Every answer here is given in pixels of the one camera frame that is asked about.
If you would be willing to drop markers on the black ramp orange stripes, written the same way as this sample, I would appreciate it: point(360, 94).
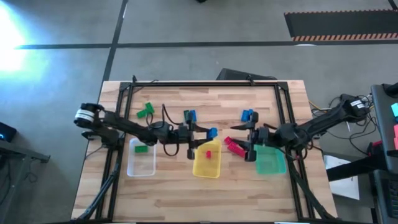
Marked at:
point(342, 25)

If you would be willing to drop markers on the pink brick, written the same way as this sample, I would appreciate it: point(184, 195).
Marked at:
point(396, 137)

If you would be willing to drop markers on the long red toy brick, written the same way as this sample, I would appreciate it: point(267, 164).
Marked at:
point(237, 150)

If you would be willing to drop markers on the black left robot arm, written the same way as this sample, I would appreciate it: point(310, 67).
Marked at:
point(124, 126)

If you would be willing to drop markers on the black flat case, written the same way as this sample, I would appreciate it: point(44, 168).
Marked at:
point(242, 74)

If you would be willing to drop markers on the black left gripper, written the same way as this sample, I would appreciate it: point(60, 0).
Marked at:
point(183, 135)

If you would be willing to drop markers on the dark green toy brick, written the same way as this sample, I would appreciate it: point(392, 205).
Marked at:
point(186, 115)

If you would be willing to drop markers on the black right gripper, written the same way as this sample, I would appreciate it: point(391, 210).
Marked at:
point(261, 137)

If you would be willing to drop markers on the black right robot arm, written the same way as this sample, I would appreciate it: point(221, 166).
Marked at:
point(311, 127)

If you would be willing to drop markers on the clear plastic bin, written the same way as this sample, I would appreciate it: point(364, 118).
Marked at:
point(141, 161)

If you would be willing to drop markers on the small red toy brick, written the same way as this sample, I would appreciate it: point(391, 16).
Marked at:
point(208, 154)

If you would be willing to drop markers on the yellow plastic bin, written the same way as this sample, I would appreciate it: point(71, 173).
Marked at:
point(205, 168)

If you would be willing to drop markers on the black electronic device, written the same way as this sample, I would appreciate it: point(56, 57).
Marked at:
point(6, 132)

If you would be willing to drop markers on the black aluminium rig frame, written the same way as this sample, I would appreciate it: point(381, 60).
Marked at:
point(202, 84)

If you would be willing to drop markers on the dark metal stand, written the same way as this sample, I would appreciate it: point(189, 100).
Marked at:
point(18, 152)

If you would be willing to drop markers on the cyan brick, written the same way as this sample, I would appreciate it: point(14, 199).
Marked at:
point(395, 109)

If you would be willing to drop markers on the teal plastic bin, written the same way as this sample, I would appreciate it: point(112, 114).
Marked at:
point(270, 160)

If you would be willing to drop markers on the blue toy brick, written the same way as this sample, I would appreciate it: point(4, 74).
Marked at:
point(213, 133)
point(245, 116)
point(250, 112)
point(193, 115)

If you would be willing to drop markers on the dark side desk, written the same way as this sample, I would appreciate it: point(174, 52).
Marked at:
point(385, 124)

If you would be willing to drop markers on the white paper sheet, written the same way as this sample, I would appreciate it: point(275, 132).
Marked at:
point(342, 180)

